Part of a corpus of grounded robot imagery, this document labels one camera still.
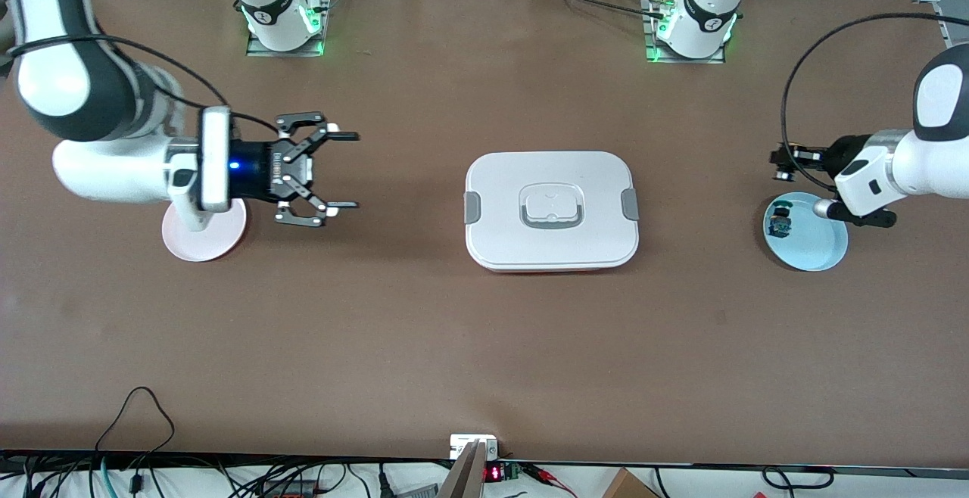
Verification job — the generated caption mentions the white lunch box grey latches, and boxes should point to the white lunch box grey latches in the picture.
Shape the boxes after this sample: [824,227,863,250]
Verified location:
[463,151,640,273]

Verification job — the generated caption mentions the brown cardboard box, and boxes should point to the brown cardboard box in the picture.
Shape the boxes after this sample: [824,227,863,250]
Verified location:
[602,468,659,498]

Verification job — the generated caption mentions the light blue round plate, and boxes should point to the light blue round plate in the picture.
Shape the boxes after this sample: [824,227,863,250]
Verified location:
[762,191,849,272]

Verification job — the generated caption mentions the pink round plate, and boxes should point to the pink round plate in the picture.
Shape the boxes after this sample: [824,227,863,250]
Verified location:
[162,197,248,263]

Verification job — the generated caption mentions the aluminium profile bar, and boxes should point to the aluminium profile bar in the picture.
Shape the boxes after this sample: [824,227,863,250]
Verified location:
[438,440,487,498]

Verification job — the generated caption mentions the red clip test leads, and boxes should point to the red clip test leads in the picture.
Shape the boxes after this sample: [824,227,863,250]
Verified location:
[522,464,576,497]

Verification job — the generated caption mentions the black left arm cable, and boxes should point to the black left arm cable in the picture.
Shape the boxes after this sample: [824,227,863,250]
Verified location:
[782,12,969,190]

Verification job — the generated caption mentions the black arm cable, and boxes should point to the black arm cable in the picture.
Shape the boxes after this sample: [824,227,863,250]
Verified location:
[8,35,277,133]
[782,12,969,190]

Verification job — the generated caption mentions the green push button switch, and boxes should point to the green push button switch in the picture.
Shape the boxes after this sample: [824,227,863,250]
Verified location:
[766,203,794,239]

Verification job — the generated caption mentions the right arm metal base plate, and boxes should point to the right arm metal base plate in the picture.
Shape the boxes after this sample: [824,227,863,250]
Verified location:
[246,0,334,58]

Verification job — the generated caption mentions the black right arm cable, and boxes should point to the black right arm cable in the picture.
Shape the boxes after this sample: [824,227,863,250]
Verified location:
[8,35,277,133]

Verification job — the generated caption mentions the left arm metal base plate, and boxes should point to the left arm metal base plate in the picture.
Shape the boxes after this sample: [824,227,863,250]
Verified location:
[642,0,728,65]

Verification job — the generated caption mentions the perforated aluminium bracket strip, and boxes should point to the perforated aluminium bracket strip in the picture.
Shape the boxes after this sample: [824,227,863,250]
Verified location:
[908,0,962,48]

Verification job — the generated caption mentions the thin black looped cable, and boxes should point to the thin black looped cable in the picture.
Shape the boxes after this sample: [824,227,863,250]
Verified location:
[95,386,176,493]

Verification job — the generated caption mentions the small white metal bracket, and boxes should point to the small white metal bracket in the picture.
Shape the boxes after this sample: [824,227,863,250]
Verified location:
[450,434,499,459]

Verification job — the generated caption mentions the black coiled cable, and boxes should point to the black coiled cable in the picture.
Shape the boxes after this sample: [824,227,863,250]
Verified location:
[761,466,835,490]

